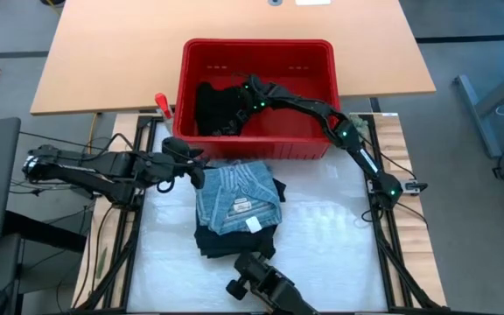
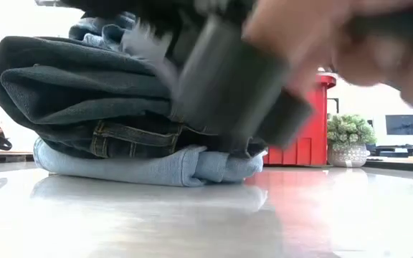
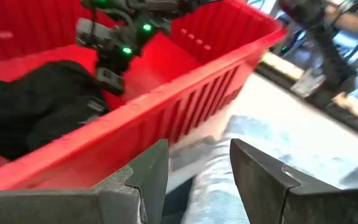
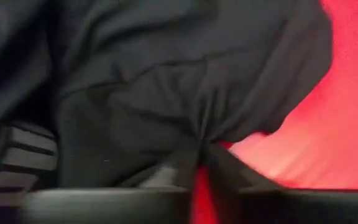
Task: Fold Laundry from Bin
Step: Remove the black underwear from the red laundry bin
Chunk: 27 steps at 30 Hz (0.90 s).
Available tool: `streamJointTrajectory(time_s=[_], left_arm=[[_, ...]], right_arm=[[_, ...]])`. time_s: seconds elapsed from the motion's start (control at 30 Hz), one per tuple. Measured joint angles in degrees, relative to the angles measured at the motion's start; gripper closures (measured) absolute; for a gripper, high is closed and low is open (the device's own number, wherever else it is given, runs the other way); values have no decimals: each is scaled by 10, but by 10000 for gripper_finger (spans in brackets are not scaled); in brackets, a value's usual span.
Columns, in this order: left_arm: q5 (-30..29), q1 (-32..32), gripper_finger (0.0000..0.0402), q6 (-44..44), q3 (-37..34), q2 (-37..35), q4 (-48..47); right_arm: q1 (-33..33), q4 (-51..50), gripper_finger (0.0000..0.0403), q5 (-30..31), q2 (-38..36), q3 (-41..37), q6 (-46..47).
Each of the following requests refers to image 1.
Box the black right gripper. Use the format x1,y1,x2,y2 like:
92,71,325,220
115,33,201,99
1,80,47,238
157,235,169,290
233,73,279,129

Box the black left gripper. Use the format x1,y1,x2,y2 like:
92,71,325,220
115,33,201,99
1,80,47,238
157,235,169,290
144,147,207,190

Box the black garment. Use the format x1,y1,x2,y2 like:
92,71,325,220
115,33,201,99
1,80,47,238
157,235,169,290
193,80,253,137

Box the blue striped garment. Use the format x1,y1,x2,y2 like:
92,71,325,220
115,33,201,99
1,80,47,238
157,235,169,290
194,159,284,236

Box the dark blue denim jeans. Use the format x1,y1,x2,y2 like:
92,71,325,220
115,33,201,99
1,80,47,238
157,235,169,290
193,177,287,260

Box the red plastic bin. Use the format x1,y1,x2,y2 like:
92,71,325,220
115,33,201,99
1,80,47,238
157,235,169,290
170,38,343,161

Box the green pen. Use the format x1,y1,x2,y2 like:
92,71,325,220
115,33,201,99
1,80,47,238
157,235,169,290
94,247,109,280

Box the light brown wooden desk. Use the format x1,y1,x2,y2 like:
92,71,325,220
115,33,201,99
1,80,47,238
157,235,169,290
30,0,437,116

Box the grey metal table leg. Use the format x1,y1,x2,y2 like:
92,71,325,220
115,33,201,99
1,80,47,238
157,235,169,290
452,56,504,158

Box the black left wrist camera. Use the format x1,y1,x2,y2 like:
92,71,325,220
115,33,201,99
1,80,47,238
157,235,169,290
162,136,192,155

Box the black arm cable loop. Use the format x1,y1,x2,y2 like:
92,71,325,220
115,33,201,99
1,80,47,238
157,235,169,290
156,177,176,194

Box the yellow cable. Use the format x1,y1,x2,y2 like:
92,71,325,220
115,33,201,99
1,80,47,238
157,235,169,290
86,112,102,148

